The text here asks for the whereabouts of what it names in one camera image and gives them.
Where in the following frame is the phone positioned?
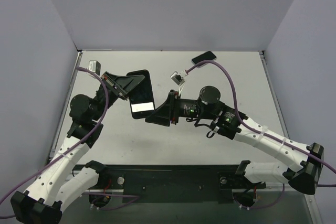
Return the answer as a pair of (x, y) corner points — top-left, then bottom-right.
(191, 51), (217, 68)

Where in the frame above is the black smartphone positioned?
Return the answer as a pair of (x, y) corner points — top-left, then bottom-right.
(127, 70), (155, 120)

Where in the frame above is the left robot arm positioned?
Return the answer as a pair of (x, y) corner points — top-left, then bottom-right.
(10, 72), (145, 223)

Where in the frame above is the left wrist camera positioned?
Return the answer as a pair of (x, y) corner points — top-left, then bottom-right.
(87, 60), (101, 76)

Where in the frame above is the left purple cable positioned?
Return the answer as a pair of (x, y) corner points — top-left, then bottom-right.
(0, 66), (111, 217)

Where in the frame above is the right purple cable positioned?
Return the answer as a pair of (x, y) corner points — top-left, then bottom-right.
(185, 61), (336, 187)

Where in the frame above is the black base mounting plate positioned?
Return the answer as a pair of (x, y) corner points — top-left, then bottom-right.
(73, 165), (266, 205)

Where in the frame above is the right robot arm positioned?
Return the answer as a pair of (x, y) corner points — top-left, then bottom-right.
(145, 86), (324, 195)

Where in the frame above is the purple cable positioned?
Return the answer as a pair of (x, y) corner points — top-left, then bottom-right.
(185, 61), (336, 187)
(0, 66), (111, 217)

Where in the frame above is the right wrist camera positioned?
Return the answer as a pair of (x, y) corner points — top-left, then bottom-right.
(170, 70), (188, 86)

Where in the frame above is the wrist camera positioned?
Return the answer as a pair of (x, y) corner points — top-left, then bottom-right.
(170, 70), (188, 86)
(87, 60), (101, 76)

